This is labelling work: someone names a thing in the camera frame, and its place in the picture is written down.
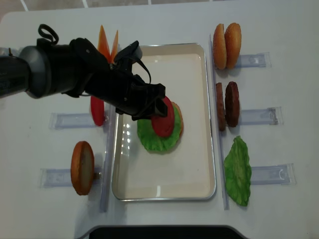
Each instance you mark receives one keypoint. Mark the sesame bun top right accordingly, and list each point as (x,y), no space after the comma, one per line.
(233,44)

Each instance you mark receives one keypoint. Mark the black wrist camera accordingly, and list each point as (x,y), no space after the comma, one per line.
(132,51)

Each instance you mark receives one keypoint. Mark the bun bottom on tray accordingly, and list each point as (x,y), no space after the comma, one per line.
(169,143)

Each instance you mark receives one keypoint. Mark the green lettuce on tray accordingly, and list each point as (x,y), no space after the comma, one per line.
(154,139)

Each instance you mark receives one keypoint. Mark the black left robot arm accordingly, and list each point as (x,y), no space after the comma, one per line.
(42,70)

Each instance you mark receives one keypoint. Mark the clear tomato pusher track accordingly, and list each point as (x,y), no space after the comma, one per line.
(69,121)

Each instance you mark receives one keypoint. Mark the red tomato slice standing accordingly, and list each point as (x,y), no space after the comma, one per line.
(97,110)

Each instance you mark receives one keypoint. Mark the bun half left standing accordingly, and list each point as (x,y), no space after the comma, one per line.
(82,168)

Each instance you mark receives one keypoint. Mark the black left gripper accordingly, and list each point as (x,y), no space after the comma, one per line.
(115,83)

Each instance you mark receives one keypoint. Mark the orange cheese slice right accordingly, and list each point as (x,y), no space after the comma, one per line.
(114,48)

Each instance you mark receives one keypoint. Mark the black base foreground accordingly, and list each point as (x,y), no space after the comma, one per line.
(163,232)

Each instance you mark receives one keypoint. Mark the red tomato slice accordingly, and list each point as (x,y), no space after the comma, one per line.
(163,126)
(97,110)

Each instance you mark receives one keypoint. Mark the clear patty pusher track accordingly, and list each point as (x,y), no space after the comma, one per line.
(271,116)

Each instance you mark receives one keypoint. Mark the brown meat patty inner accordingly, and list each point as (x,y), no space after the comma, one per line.
(220,107)

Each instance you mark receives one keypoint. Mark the green lettuce leaf right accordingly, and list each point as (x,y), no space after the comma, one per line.
(238,172)

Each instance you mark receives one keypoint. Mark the clear lettuce pusher track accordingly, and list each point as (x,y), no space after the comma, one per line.
(283,174)

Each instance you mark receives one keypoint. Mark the bun half beside rail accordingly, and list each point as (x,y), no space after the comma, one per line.
(219,47)

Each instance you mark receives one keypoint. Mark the white metal tray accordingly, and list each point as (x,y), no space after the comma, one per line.
(181,166)

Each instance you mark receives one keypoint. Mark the dark meat patty outer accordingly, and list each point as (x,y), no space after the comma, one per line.
(232,104)

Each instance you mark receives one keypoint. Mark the clear bun pusher track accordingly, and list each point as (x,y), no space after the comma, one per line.
(253,60)

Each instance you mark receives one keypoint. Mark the clear left bun track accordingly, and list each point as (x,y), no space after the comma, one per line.
(50,178)

